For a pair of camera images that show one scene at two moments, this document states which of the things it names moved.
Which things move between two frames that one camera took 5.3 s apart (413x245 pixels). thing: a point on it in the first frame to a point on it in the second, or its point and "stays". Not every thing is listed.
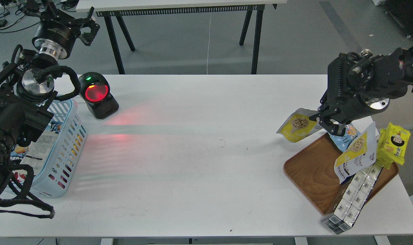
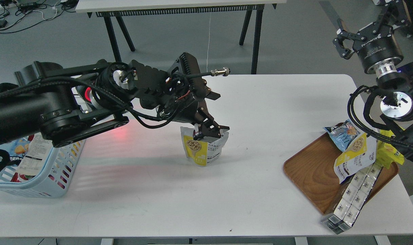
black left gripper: [57, 34] to [177, 94]
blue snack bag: [343, 141] stays
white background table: [114, 11] stays
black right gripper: [358, 85] to [375, 43]
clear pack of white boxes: [355, 192] stays
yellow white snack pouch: [298, 126] to [204, 151]
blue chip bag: [18, 153] stays
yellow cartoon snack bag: [393, 146] stays
